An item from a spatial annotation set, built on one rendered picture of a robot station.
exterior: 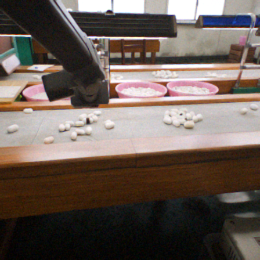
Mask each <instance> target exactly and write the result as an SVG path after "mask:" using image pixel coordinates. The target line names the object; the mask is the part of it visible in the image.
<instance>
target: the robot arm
mask: <svg viewBox="0 0 260 260"><path fill-rule="evenodd" d="M0 10H1V11H2V12H3V13H4V14H5V15H7V16H8V17H9V18H10V19H12V20H13V21H14V22H15V23H16V24H17V25H18V26H19V27H21V28H22V29H23V30H24V31H25V32H26V33H27V34H28V35H29V36H30V37H31V38H32V39H34V40H35V41H37V42H38V43H39V44H40V45H41V46H43V47H44V48H45V49H46V50H47V51H48V52H49V53H50V54H51V55H53V56H54V57H55V58H56V59H57V60H58V61H59V62H60V63H61V65H62V68H63V70H61V71H57V72H54V73H48V74H44V75H42V76H41V80H42V83H43V86H44V90H45V93H46V96H47V98H48V100H49V101H50V102H53V101H58V100H62V99H67V98H70V99H71V105H72V106H73V107H74V108H83V109H87V108H90V107H91V108H98V107H99V105H100V104H107V105H108V104H109V89H108V83H107V81H103V80H104V79H105V74H104V71H103V68H102V65H101V62H100V59H99V56H98V53H97V50H96V47H95V45H94V44H93V42H92V41H91V39H90V38H88V37H87V35H86V34H85V33H84V32H82V31H81V29H80V28H79V27H78V26H77V24H76V23H75V21H74V19H73V18H72V16H71V14H70V13H69V12H68V10H67V9H66V8H65V7H64V5H63V4H62V3H61V1H60V0H0Z"/></svg>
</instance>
